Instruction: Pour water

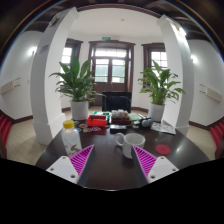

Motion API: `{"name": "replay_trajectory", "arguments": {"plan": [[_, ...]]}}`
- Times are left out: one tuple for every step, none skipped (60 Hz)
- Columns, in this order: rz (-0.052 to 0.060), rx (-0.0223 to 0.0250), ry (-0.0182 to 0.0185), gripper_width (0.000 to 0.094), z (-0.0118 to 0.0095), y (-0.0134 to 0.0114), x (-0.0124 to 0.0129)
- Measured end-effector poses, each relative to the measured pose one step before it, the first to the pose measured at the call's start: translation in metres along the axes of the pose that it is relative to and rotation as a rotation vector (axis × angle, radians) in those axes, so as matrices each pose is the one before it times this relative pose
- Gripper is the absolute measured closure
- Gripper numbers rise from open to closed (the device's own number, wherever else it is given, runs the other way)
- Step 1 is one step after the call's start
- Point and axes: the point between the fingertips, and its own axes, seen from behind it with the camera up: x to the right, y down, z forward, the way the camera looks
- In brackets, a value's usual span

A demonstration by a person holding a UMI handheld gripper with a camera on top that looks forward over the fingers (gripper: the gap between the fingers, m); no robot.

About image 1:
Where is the red plastic box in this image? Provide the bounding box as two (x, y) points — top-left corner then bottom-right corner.
(87, 115), (107, 127)

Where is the black chair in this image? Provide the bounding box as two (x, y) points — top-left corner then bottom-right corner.
(102, 91), (132, 112)

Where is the left white pillar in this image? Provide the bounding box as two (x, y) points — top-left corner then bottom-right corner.
(30, 7), (78, 145)

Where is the right white pillar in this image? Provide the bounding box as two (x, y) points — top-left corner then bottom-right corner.
(157, 15), (194, 135)

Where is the brown wooden door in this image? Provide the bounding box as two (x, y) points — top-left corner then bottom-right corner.
(89, 40), (135, 106)

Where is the white ceramic mug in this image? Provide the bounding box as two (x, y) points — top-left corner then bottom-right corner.
(115, 133), (145, 159)

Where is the potted green plant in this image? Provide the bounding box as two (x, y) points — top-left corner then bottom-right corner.
(52, 56), (97, 120)
(138, 61), (185, 122)

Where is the green notebook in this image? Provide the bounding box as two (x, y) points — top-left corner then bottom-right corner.
(128, 113), (141, 121)

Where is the clear bottle yellow cap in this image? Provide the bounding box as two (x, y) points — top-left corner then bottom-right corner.
(61, 120), (82, 156)

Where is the black small device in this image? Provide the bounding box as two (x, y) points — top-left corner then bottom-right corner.
(110, 125), (127, 134)

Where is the red round coaster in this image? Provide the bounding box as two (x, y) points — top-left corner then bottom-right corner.
(156, 144), (171, 155)

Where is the white pillar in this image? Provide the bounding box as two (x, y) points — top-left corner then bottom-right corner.
(30, 7), (78, 145)
(157, 15), (194, 135)

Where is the left potted green plant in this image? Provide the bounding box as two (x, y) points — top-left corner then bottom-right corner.
(52, 56), (97, 120)

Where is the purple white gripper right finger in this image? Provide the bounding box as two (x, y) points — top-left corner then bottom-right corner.
(132, 145), (178, 183)

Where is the right potted green plant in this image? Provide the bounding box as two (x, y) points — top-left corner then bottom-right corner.
(138, 61), (185, 122)

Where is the white round objects cluster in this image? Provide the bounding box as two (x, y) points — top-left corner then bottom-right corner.
(112, 109), (128, 118)

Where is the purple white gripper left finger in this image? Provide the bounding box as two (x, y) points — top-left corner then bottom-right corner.
(47, 145), (95, 184)

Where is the dark brown box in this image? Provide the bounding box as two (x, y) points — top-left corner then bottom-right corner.
(111, 117), (131, 125)

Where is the white paper magazine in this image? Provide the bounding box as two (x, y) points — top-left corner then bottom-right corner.
(151, 122), (176, 135)

